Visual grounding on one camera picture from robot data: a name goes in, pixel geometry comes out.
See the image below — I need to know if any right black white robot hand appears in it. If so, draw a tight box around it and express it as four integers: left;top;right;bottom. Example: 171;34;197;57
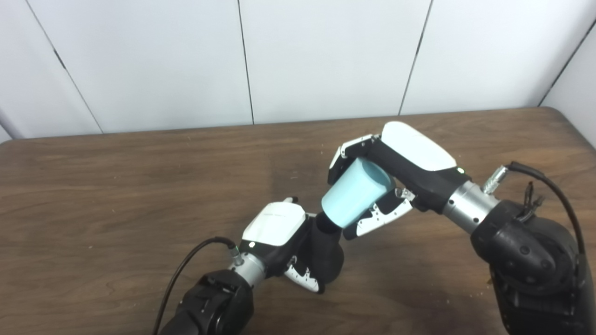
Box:
327;121;472;240

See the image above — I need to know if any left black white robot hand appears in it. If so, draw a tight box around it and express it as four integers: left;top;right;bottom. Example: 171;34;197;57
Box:
240;197;325;294

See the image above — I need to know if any black funnel-shaped nozzle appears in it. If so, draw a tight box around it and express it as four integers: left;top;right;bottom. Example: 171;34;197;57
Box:
305;212;345;285

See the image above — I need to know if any light-blue short hose tube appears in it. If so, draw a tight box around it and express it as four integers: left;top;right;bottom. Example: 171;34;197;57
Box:
321;157;396;229

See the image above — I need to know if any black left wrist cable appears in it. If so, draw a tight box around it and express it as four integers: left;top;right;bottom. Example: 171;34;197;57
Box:
152;236;243;335

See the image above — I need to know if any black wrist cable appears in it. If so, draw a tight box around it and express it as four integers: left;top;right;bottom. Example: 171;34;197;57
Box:
152;236;243;335
482;161;586;256

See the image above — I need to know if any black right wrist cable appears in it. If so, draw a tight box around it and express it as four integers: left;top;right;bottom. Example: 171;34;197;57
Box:
482;161;586;256

